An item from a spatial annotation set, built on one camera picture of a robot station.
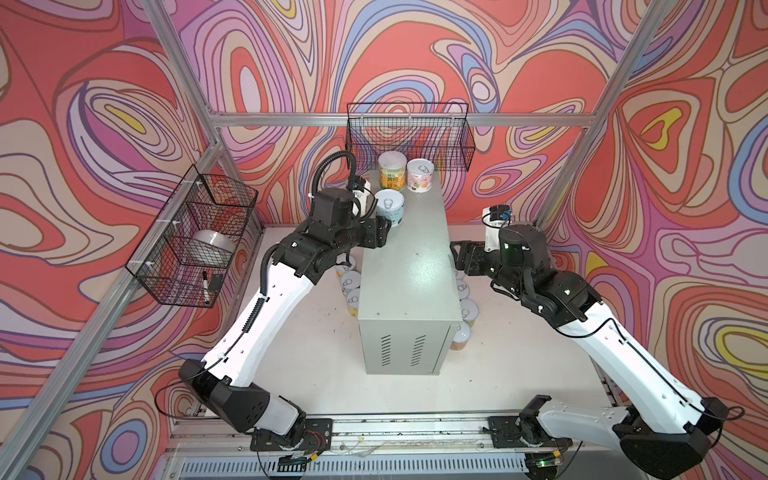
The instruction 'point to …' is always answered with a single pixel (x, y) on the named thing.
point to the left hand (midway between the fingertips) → (381, 218)
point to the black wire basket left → (165, 261)
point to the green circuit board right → (549, 462)
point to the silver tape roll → (212, 245)
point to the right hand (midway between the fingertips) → (466, 252)
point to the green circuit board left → (288, 462)
